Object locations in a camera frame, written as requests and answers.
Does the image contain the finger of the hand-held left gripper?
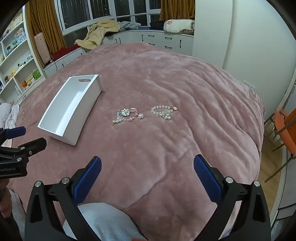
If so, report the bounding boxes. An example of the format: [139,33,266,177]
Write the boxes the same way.
[0,137,47,163]
[0,126,26,141]

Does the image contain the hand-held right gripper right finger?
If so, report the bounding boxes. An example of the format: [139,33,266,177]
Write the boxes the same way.
[193,154,271,241]

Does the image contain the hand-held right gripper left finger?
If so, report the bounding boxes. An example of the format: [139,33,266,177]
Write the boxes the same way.
[24,156,102,241]

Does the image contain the white plastic box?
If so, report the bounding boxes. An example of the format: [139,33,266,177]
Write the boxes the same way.
[37,74,105,146]

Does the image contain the white bead bracelet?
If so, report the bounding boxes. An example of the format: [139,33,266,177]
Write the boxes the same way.
[151,105,178,121]

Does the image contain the pale crumpled bedding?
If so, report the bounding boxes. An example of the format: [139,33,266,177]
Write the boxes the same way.
[0,102,20,130]

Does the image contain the person's light grey pants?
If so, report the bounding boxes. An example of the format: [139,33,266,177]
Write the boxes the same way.
[62,202,148,241]

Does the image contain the pink plush blanket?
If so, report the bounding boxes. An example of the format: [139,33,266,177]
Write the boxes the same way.
[9,42,265,241]

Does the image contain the pink tower heater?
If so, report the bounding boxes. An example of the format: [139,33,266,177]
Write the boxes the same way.
[34,32,51,67]

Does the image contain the white shelf unit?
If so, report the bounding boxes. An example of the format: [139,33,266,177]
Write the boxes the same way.
[0,7,47,102]

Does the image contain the orange chair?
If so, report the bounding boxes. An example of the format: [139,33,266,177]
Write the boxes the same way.
[265,109,296,183]

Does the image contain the red cloth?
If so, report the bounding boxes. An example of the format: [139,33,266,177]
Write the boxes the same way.
[52,44,81,59]

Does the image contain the mustard curtain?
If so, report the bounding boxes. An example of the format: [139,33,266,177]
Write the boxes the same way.
[25,0,67,55]
[159,0,196,21]

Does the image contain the yellow fleece blanket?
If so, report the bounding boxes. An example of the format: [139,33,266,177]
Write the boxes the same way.
[75,20,121,49]

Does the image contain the bay window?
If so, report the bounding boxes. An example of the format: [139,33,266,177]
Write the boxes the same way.
[54,0,162,35]

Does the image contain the grey crumpled cloth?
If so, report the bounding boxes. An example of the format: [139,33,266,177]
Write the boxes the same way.
[119,21,141,30]

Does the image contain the floral rolled pillow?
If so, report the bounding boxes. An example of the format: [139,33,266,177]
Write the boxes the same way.
[163,19,195,35]

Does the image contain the dark folded clothes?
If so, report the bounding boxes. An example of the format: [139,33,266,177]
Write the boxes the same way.
[149,21,165,30]

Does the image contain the pink bead bracelet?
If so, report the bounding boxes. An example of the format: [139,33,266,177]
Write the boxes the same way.
[115,107,139,122]

